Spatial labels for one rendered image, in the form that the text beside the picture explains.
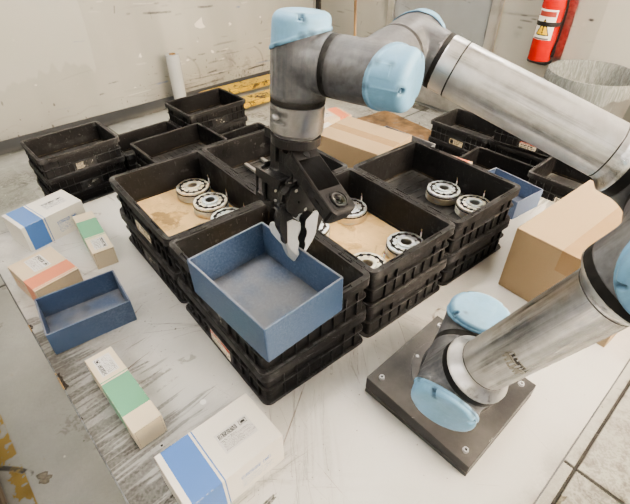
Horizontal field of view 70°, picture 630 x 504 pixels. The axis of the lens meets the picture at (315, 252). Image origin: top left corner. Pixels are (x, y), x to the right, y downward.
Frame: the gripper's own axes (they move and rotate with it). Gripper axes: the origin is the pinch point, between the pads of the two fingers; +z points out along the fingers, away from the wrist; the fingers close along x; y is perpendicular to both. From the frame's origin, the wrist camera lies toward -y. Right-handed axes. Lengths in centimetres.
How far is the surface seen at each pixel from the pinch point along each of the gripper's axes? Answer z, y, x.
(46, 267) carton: 37, 75, 27
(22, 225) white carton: 35, 98, 26
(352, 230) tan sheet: 25, 26, -43
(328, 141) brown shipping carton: 21, 72, -75
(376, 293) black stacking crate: 24.7, 3.2, -27.6
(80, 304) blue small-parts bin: 44, 63, 23
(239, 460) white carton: 34.5, -6.2, 16.9
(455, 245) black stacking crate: 22, 2, -57
